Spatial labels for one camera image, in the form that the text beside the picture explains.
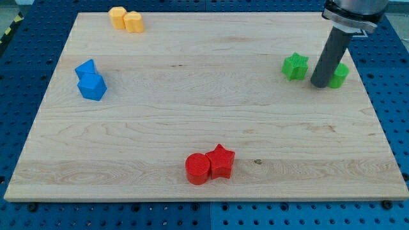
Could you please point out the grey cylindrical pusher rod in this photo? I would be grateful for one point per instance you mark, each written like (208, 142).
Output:
(330, 58)

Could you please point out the green star block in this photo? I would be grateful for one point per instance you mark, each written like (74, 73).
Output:
(295, 67)

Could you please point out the green circle block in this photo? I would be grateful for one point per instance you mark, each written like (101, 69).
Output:
(339, 76)

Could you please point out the red star block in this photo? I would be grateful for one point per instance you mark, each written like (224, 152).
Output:
(221, 162)

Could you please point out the red circle block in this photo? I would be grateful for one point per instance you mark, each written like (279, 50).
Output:
(197, 167)

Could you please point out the wooden board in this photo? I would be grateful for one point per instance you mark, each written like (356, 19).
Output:
(192, 81)

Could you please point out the yellow heart block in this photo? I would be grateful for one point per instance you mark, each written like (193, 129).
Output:
(133, 22)

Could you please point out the yellow hexagon block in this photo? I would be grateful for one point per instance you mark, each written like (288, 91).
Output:
(116, 15)

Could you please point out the blue cube block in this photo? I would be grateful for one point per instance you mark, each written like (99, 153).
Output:
(92, 86)

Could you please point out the blue triangle block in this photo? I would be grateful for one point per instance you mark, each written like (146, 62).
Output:
(86, 67)

